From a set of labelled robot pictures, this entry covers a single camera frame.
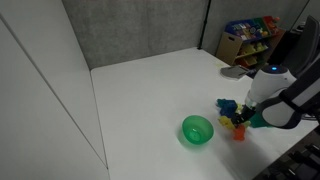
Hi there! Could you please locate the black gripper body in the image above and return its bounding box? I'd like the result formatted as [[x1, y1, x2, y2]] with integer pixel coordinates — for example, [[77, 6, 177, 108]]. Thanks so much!
[[240, 99, 260, 120]]

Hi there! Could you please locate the grey flat tray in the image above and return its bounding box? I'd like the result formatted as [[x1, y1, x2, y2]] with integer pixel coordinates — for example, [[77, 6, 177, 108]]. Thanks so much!
[[220, 65, 250, 81]]

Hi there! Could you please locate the green plastic bowl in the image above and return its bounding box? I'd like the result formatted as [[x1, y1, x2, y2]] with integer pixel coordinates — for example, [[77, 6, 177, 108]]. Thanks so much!
[[181, 114, 215, 146]]

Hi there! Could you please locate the cardboard box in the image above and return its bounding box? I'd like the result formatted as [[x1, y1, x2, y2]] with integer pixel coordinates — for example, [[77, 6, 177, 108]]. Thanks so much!
[[215, 31, 243, 67]]

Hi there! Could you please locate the wooden toy shelf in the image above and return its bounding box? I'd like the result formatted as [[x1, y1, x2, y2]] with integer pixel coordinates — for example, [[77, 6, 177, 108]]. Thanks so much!
[[216, 15, 288, 70]]

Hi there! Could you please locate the orange animal toy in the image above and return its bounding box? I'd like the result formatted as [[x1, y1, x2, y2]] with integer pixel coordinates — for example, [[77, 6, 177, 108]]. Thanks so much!
[[232, 124, 248, 142]]

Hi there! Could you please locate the black perforated mount board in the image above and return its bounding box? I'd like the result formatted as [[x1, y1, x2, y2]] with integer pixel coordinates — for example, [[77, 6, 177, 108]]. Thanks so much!
[[253, 128, 320, 180]]

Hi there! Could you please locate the dark green block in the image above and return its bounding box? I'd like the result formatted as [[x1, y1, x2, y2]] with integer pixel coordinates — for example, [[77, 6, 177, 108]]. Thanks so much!
[[249, 112, 273, 130]]

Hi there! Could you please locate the yellow bear toy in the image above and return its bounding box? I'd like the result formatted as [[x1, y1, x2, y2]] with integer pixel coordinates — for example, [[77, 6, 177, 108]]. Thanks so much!
[[217, 115, 235, 131]]

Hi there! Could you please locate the black vertical pole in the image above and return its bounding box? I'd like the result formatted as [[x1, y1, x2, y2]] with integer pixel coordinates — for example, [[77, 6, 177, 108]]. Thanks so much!
[[197, 0, 212, 51]]

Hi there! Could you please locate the black office chair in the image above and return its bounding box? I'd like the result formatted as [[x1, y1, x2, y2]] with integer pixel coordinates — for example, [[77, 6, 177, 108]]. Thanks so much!
[[279, 14, 320, 78]]

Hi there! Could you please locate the blue car toy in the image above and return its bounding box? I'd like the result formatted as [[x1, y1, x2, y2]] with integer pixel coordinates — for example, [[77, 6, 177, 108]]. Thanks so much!
[[215, 97, 239, 118]]

